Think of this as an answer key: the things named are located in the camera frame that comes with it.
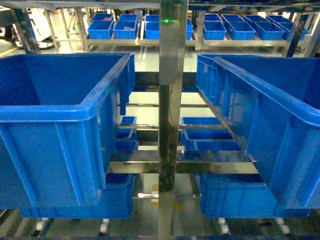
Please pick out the blue bin under right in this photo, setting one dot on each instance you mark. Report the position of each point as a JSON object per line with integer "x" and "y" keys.
{"x": 240, "y": 196}

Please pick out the blue bin under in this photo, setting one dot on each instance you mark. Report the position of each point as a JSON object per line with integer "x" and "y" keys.
{"x": 115, "y": 203}
{"x": 240, "y": 196}

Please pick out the steel cross rail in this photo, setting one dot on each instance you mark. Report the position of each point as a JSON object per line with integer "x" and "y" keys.
{"x": 187, "y": 162}

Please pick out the blue bin lower centre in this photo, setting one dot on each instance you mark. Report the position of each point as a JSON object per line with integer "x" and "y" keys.
{"x": 206, "y": 139}

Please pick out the large blue bin left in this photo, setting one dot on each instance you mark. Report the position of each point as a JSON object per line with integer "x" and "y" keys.
{"x": 58, "y": 124}

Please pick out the central steel rack post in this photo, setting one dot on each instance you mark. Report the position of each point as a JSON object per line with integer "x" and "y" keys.
{"x": 172, "y": 41}

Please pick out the large blue bin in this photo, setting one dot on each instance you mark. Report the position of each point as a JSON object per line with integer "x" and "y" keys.
{"x": 271, "y": 106}
{"x": 58, "y": 124}

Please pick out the blue bin under left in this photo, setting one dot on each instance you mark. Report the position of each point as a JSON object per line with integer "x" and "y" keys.
{"x": 115, "y": 203}

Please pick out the distant shelf with bins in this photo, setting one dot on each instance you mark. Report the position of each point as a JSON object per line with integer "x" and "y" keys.
{"x": 212, "y": 30}

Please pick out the large blue bin right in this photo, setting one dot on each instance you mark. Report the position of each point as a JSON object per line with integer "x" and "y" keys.
{"x": 271, "y": 106}

